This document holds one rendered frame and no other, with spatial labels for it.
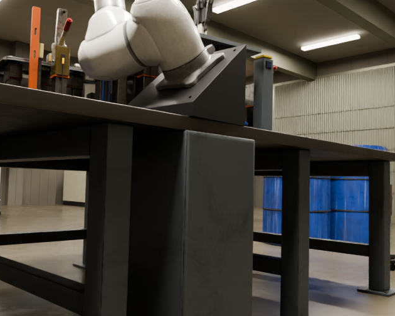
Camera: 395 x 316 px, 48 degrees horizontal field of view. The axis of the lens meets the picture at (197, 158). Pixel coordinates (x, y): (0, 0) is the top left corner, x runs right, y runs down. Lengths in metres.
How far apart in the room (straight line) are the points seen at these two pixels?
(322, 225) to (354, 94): 6.65
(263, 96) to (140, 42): 0.98
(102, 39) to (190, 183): 0.54
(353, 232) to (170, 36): 3.33
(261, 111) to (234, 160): 0.88
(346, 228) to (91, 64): 3.33
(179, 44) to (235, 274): 0.70
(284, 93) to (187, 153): 10.24
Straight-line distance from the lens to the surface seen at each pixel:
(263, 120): 2.18
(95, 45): 1.44
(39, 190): 10.50
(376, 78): 10.31
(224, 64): 1.37
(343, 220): 4.37
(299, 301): 1.78
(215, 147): 1.27
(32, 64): 1.89
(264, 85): 2.21
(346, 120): 10.43
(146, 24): 1.34
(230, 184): 1.32
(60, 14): 1.98
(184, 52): 1.35
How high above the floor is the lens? 0.51
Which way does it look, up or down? 4 degrees up
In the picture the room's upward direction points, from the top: 1 degrees clockwise
